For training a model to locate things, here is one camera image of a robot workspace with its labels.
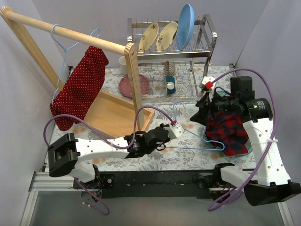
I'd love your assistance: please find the red plaid garment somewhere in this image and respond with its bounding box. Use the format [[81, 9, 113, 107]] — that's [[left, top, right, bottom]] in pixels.
[[205, 113, 249, 156]]

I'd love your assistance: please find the red polka dot skirt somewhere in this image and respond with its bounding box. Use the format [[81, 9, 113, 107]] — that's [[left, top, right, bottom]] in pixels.
[[50, 46, 109, 120]]

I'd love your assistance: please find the light blue wire hanger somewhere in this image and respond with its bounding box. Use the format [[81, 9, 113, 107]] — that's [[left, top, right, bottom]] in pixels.
[[50, 23, 101, 104]]

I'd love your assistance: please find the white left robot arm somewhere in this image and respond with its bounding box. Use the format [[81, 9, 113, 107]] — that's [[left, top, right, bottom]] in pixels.
[[48, 124, 179, 188]]

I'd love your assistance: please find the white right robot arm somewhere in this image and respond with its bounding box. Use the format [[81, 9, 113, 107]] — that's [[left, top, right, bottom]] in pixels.
[[190, 76, 301, 206]]

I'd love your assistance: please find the floral table mat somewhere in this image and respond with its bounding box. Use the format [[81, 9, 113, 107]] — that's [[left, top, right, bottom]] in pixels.
[[44, 63, 264, 172]]

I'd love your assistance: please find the teal transparent plastic basin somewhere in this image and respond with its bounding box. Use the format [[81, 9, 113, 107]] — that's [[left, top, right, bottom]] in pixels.
[[202, 86, 253, 156]]

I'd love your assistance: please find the wooden clothes rack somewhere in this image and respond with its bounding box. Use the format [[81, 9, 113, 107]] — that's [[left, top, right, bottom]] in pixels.
[[0, 7, 154, 137]]

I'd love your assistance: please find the stainless steel dish rack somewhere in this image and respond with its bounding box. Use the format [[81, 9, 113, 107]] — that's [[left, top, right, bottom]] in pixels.
[[137, 14, 217, 102]]

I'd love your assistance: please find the pink dotted plate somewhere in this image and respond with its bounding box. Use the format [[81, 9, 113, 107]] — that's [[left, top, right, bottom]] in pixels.
[[119, 74, 149, 98]]

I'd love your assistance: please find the cream floral plate right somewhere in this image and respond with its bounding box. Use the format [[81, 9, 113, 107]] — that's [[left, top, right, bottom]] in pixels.
[[156, 22, 178, 52]]

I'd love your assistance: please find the cream floral plate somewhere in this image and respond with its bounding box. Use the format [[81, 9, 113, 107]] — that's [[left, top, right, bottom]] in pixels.
[[156, 22, 178, 52], [139, 23, 159, 52]]

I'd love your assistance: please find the blue plate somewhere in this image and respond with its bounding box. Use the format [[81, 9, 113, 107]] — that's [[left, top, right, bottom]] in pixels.
[[176, 4, 195, 51]]

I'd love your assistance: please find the white cup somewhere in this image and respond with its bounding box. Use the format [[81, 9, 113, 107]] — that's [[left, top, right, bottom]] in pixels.
[[119, 56, 128, 75]]

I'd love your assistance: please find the cream floral plate left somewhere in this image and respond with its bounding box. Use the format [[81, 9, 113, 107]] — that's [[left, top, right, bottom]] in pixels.
[[139, 23, 159, 52]]

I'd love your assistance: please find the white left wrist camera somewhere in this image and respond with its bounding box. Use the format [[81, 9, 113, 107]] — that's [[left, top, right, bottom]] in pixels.
[[165, 123, 185, 140]]

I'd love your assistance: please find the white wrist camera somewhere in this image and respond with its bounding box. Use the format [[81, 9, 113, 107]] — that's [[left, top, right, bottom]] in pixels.
[[198, 76, 215, 102], [165, 123, 185, 140]]

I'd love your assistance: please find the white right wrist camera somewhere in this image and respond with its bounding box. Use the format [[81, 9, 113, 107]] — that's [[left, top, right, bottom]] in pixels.
[[198, 76, 215, 102]]

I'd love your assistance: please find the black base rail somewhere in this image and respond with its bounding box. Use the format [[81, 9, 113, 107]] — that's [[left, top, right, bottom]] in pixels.
[[80, 169, 234, 199]]

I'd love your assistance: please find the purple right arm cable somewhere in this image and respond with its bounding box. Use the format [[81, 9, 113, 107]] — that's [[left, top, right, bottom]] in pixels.
[[207, 68, 276, 212]]

